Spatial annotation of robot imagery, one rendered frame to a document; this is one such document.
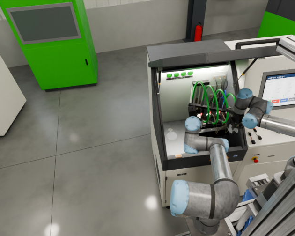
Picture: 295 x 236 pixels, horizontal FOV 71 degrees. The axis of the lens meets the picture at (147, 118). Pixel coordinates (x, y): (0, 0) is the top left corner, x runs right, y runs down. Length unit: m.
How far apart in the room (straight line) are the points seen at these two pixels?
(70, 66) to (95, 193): 2.31
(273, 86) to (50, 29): 3.17
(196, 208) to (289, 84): 1.48
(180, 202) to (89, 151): 2.44
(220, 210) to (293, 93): 1.49
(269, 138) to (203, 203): 1.32
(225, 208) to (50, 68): 3.76
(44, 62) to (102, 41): 1.78
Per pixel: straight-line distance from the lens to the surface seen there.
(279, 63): 1.90
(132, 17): 5.31
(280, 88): 2.00
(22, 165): 3.35
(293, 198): 0.88
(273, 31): 5.38
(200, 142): 1.10
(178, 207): 0.78
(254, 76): 1.82
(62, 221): 2.70
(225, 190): 0.80
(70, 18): 3.70
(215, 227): 1.34
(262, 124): 1.19
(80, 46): 3.85
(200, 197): 0.77
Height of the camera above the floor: 2.34
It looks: 44 degrees down
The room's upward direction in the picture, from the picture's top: 4 degrees counter-clockwise
